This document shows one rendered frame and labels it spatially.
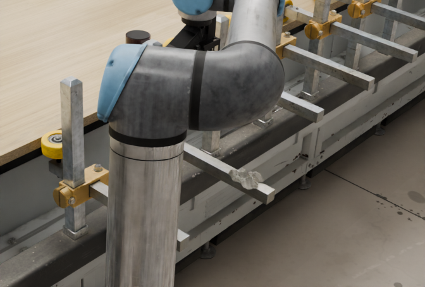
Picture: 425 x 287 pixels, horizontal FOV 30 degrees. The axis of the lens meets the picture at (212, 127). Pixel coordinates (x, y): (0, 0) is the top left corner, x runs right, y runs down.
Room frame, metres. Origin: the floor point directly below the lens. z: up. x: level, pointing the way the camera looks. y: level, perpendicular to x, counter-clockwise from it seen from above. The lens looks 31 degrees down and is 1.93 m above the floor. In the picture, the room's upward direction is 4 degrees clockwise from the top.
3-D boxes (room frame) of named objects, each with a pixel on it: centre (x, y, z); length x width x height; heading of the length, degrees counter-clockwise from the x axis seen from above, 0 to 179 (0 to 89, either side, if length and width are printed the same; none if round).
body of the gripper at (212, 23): (1.71, 0.05, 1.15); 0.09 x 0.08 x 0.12; 142
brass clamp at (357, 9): (2.50, -0.48, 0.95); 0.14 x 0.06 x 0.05; 142
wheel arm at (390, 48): (2.28, -0.38, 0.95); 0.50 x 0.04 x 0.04; 52
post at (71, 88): (1.50, 0.31, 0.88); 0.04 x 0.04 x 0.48; 52
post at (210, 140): (1.90, 0.00, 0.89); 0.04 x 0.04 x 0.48; 52
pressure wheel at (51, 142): (1.60, 0.37, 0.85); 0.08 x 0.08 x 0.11
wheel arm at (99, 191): (1.48, 0.21, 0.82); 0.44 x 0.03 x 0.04; 52
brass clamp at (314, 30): (2.31, -0.32, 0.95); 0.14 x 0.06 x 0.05; 142
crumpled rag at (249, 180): (1.56, -0.09, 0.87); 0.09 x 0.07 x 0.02; 52
